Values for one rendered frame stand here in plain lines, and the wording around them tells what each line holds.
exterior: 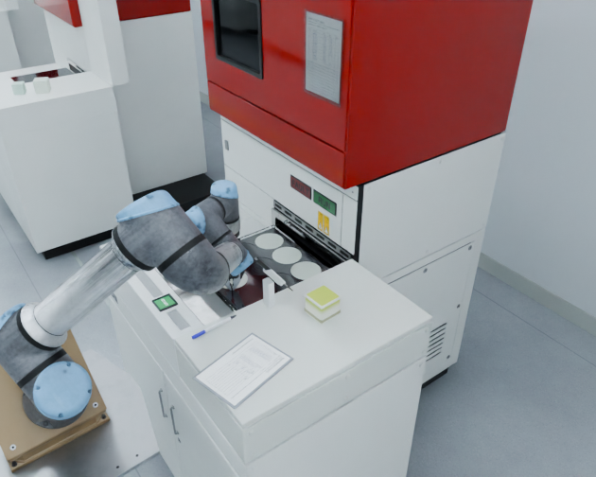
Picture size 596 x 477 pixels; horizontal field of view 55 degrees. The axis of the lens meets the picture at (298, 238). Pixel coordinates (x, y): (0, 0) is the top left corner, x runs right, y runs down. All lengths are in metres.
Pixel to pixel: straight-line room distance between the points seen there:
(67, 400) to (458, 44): 1.39
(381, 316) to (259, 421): 0.47
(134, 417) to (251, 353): 0.35
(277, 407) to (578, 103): 2.08
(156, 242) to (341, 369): 0.59
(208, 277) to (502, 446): 1.77
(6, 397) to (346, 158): 1.05
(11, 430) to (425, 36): 1.45
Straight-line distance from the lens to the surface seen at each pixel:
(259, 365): 1.47
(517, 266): 3.41
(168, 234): 1.14
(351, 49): 1.52
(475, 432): 2.66
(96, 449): 1.57
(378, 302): 1.67
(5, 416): 1.57
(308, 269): 1.88
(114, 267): 1.21
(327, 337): 1.54
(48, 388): 1.34
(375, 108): 1.63
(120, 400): 1.65
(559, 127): 3.02
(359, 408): 1.64
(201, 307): 1.79
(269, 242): 2.01
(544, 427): 2.78
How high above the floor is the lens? 2.02
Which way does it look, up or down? 33 degrees down
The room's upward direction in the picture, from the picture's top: straight up
